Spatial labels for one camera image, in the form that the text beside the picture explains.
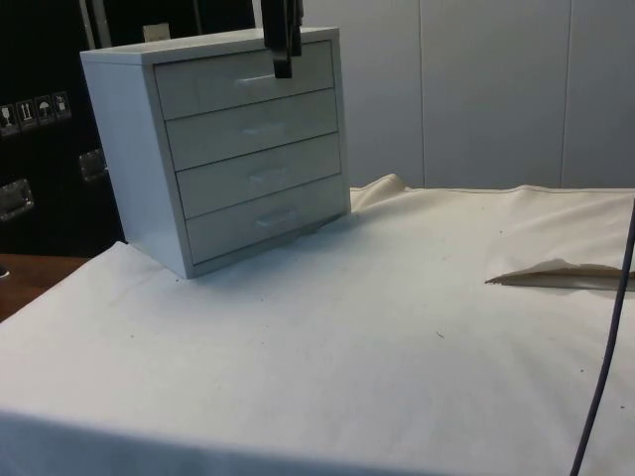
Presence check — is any pale locker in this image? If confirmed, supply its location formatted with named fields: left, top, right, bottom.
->
left=564, top=0, right=635, bottom=190

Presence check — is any black cabinet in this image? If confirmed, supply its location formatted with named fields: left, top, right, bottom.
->
left=0, top=0, right=264, bottom=259

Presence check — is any black cable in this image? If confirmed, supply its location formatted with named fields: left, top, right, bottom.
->
left=569, top=196, right=635, bottom=476

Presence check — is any white chest of drawers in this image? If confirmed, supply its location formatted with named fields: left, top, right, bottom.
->
left=79, top=26, right=353, bottom=280

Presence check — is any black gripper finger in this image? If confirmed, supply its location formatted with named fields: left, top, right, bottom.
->
left=260, top=0, right=295, bottom=81
left=291, top=0, right=305, bottom=58

